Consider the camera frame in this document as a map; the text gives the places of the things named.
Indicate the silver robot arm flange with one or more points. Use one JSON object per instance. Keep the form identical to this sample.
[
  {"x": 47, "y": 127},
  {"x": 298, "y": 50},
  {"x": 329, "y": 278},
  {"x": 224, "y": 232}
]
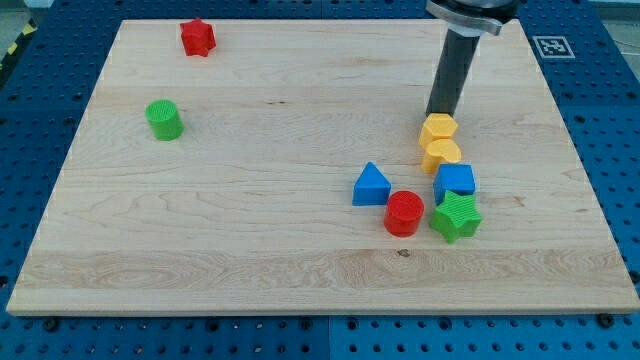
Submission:
[{"x": 472, "y": 18}]

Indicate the blue triangle block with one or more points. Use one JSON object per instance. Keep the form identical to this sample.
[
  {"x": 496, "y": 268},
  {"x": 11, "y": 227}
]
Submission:
[{"x": 371, "y": 188}]

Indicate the green star block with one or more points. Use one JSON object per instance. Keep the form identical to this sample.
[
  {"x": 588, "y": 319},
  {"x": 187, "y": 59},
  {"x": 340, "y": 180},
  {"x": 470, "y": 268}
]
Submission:
[{"x": 456, "y": 216}]

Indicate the red star block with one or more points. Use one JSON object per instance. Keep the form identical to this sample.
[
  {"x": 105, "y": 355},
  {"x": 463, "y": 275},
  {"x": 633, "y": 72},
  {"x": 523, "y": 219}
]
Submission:
[{"x": 197, "y": 37}]

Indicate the red cylinder block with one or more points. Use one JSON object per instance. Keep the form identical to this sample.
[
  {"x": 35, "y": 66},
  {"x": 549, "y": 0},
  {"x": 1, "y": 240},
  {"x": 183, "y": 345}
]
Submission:
[{"x": 403, "y": 213}]

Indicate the wooden board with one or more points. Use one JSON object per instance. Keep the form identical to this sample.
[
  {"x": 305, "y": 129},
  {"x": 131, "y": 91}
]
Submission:
[{"x": 249, "y": 212}]

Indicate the yellow heart block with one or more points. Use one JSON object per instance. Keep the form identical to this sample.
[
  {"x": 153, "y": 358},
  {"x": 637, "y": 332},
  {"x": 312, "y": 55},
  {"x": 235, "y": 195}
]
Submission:
[{"x": 438, "y": 152}]

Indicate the yellow hexagon block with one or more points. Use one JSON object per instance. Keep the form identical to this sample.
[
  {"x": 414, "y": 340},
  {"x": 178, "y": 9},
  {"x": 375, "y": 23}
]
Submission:
[{"x": 435, "y": 127}]

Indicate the blue cube block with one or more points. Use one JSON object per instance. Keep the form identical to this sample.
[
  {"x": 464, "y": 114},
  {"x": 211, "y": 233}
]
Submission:
[{"x": 458, "y": 178}]

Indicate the green cylinder block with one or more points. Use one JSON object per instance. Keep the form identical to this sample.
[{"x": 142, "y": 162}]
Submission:
[{"x": 164, "y": 120}]

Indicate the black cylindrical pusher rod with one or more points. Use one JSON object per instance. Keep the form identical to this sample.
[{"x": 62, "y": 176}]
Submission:
[{"x": 454, "y": 64}]

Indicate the white fiducial marker tag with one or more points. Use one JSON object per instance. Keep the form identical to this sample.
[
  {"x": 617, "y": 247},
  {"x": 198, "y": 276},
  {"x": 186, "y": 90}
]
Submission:
[{"x": 553, "y": 47}]

